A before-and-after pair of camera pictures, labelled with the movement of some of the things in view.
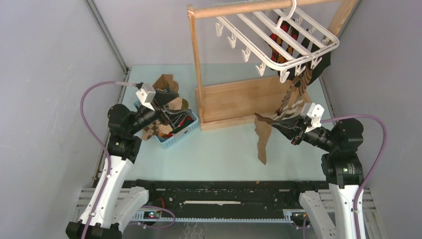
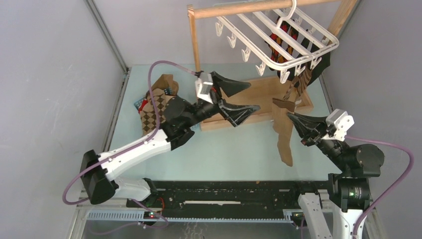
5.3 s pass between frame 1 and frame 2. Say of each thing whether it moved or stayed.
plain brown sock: stayed
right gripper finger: moved
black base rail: stayed
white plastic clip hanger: stayed
